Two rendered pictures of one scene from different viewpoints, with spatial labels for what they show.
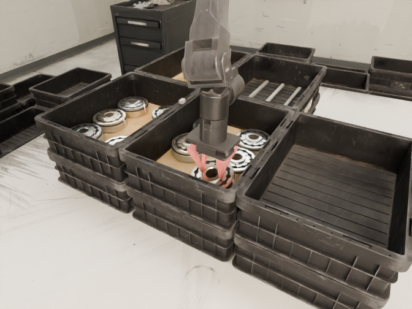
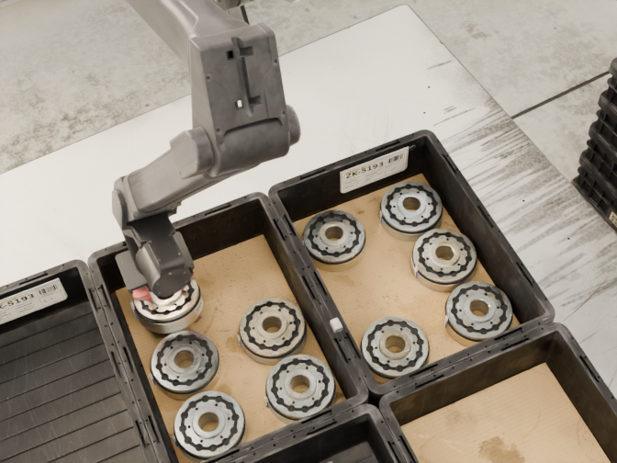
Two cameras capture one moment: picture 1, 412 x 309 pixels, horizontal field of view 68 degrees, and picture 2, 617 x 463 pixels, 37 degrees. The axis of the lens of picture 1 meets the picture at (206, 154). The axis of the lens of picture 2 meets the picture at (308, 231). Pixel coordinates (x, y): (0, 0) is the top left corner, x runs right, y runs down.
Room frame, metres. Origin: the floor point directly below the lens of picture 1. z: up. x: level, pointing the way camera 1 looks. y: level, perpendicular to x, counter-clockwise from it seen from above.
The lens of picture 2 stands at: (1.18, -0.44, 2.11)
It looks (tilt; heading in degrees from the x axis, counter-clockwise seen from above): 56 degrees down; 129
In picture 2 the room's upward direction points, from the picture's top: 4 degrees counter-clockwise
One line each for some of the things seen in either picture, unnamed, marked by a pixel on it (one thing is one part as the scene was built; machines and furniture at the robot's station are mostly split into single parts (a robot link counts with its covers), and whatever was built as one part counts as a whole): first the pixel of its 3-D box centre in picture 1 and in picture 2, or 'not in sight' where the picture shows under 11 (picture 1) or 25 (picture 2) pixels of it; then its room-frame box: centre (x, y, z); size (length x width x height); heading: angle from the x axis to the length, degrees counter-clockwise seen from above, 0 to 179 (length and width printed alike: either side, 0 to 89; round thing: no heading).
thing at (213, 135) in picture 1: (213, 129); (151, 253); (0.55, -0.02, 1.00); 0.10 x 0.07 x 0.07; 60
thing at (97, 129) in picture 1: (83, 132); (411, 206); (0.76, 0.36, 0.86); 0.10 x 0.10 x 0.01
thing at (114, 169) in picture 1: (127, 120); (402, 270); (0.82, 0.24, 0.87); 0.40 x 0.30 x 0.11; 150
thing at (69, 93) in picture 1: (80, 113); not in sight; (1.79, 0.82, 0.37); 0.40 x 0.30 x 0.45; 155
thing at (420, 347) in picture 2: (167, 113); (395, 346); (0.88, 0.12, 0.86); 0.10 x 0.10 x 0.01
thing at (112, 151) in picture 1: (125, 105); (404, 253); (0.82, 0.24, 0.92); 0.40 x 0.30 x 0.02; 150
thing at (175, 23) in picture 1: (162, 58); not in sight; (2.63, 0.37, 0.45); 0.60 x 0.45 x 0.90; 155
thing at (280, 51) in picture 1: (281, 78); not in sight; (2.39, -0.62, 0.37); 0.40 x 0.30 x 0.45; 65
